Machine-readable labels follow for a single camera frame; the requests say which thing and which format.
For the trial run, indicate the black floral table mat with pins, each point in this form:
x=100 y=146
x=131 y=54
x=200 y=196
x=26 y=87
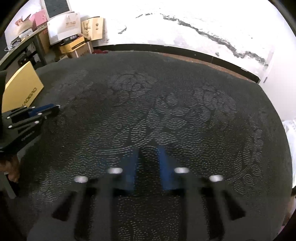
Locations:
x=112 y=104

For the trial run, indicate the white framed dark board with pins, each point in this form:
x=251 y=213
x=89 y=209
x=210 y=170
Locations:
x=55 y=7

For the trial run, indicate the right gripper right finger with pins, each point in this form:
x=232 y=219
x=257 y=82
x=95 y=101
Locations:
x=224 y=191

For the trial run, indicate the pink box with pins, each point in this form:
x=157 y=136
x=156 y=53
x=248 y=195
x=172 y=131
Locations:
x=38 y=19

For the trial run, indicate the yellow open cardboard box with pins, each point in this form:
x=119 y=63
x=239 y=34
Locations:
x=22 y=88

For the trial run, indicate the woven straw hat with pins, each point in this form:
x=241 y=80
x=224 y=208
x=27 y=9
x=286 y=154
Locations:
x=22 y=25

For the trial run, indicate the tan paper gift bag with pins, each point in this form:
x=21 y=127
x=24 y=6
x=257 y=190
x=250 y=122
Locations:
x=92 y=28

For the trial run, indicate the brown cardboard carton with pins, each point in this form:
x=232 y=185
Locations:
x=82 y=50

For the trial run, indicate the white paper shopping bag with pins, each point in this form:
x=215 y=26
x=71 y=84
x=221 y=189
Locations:
x=63 y=26

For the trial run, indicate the yellow flat carton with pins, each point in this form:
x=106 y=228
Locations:
x=71 y=46

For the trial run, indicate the black desk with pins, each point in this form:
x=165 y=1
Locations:
x=34 y=38

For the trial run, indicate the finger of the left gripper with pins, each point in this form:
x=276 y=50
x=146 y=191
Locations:
x=16 y=123
x=23 y=113

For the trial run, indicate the white plastic sack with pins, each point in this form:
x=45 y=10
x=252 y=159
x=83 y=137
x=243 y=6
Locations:
x=290 y=131

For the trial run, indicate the red cloth on floor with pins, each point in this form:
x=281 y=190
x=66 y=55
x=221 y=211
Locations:
x=99 y=51

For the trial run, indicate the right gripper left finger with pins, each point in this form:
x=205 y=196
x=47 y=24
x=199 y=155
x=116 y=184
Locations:
x=85 y=211

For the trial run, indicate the person's left hand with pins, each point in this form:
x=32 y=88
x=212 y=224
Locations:
x=11 y=167

